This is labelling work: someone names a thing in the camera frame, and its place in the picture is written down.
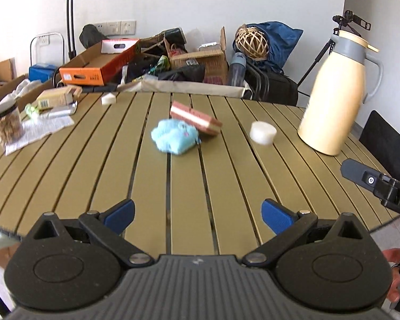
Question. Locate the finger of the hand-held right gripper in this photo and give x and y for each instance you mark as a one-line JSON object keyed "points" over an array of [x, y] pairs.
{"points": [[356, 171]]}

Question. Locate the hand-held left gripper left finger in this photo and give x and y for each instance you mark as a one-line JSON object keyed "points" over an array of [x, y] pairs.
{"points": [[120, 216]]}

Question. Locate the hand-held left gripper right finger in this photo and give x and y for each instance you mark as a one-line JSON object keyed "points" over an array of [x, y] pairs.
{"points": [[277, 216]]}

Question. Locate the blue fluffy cloth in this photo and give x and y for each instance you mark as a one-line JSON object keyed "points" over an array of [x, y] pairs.
{"points": [[173, 136]]}

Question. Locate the person's right hand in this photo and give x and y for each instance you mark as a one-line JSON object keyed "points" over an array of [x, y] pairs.
{"points": [[391, 260]]}

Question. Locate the black folding chair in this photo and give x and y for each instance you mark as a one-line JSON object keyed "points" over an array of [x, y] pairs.
{"points": [[386, 143]]}

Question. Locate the olive folding table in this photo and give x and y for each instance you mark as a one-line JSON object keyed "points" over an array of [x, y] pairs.
{"points": [[86, 173]]}

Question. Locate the yellow thermos jug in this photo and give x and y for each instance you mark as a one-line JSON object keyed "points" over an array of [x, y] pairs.
{"points": [[333, 106]]}

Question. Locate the black suitcase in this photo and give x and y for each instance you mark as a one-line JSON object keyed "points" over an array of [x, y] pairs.
{"points": [[276, 86]]}

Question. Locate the small white block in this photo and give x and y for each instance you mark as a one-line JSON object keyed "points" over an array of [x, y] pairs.
{"points": [[108, 99]]}

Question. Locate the silver foil blister pack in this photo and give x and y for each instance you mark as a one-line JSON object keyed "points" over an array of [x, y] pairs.
{"points": [[63, 110]]}

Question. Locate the pink layered sponge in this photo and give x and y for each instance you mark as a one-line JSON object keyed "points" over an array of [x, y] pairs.
{"points": [[196, 120]]}

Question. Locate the yellow carton box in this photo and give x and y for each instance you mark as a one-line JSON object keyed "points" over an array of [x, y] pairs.
{"points": [[55, 98]]}

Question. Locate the green small packet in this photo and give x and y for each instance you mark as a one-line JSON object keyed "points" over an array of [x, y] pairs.
{"points": [[31, 110]]}

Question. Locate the clear jar with black lid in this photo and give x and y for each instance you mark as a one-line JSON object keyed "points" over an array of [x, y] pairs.
{"points": [[8, 126]]}

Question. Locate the orange cardboard box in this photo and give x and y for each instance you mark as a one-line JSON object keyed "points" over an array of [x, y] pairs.
{"points": [[86, 75]]}

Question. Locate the dark blue fabric bag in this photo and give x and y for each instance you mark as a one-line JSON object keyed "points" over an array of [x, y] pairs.
{"points": [[283, 43]]}

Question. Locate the black tripod with phone holder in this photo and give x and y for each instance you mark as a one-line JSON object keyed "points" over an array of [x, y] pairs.
{"points": [[350, 21]]}

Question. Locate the blue water bottle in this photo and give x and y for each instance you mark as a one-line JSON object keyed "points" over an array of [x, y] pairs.
{"points": [[236, 70]]}

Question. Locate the wicker ball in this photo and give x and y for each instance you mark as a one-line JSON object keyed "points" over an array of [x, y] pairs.
{"points": [[252, 41]]}

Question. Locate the white and red box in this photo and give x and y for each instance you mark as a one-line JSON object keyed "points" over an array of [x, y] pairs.
{"points": [[120, 46]]}

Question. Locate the brown open cardboard box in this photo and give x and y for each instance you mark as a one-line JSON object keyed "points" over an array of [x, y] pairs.
{"points": [[200, 63]]}

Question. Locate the black soft bag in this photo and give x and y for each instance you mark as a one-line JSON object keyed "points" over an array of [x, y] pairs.
{"points": [[91, 36]]}

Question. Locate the silver metal cart frame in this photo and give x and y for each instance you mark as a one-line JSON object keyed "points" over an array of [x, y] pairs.
{"points": [[33, 53]]}

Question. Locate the wall outlet row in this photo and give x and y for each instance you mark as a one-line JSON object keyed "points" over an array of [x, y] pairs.
{"points": [[120, 27]]}

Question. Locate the single wall socket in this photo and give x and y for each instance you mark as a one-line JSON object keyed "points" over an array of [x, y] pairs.
{"points": [[44, 40]]}

